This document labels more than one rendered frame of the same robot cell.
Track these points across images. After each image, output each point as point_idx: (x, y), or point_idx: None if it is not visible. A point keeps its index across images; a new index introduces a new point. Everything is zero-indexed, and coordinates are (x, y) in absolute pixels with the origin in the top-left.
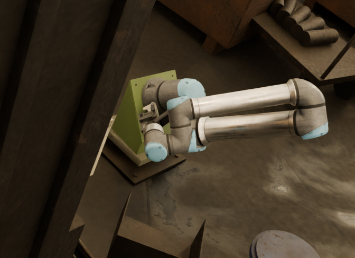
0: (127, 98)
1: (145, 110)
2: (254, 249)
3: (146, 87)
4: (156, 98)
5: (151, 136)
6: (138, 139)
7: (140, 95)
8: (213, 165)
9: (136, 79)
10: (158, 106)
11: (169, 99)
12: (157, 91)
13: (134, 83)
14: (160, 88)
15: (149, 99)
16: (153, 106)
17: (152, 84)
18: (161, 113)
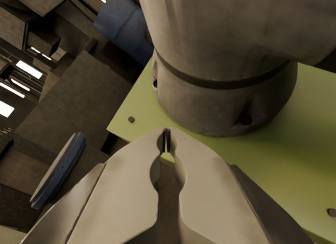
0: (163, 161)
1: (229, 141)
2: None
3: (155, 93)
4: (188, 85)
5: None
6: (327, 242)
7: (173, 124)
8: None
9: (120, 109)
10: (233, 94)
11: (191, 9)
12: (163, 64)
13: (125, 122)
14: (153, 41)
15: (187, 108)
16: (42, 238)
17: (153, 67)
18: (284, 89)
